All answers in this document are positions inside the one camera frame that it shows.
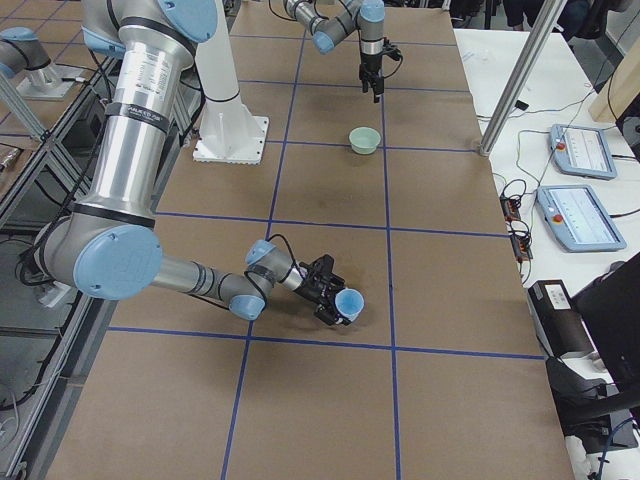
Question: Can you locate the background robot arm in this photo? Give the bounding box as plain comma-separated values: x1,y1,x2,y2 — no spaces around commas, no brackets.
1,27,86,101

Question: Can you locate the brown paper table cover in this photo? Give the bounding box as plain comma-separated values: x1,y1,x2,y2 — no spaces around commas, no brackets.
47,2,571,479

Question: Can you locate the light blue plastic cup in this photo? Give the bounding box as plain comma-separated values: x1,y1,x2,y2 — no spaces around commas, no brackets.
334,288,365,323

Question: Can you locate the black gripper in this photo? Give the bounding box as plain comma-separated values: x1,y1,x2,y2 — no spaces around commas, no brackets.
359,40,403,103
294,254,351,326

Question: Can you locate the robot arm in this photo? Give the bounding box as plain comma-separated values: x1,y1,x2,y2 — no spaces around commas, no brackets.
283,0,403,103
35,1,364,325

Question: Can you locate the aluminium frame post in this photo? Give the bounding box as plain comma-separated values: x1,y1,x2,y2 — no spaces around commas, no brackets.
478,0,566,157

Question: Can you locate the far teach pendant tablet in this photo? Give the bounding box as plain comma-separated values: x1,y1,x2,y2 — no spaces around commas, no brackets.
549,124,617,180

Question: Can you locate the black box with label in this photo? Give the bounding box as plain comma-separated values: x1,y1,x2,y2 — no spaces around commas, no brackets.
527,280,594,359

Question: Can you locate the black office chair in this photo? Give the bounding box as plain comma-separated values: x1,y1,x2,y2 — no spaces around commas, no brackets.
546,256,639,436

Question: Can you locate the green ceramic bowl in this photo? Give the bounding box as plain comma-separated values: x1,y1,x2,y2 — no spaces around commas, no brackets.
348,126,381,155

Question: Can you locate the teach pendant tablet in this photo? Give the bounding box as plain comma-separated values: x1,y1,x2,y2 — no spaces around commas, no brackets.
549,124,617,180
536,185,627,253

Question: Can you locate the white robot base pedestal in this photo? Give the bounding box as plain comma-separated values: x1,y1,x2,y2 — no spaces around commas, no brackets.
193,1,269,165

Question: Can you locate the near teach pendant tablet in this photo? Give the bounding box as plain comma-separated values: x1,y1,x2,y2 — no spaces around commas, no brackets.
536,185,627,253

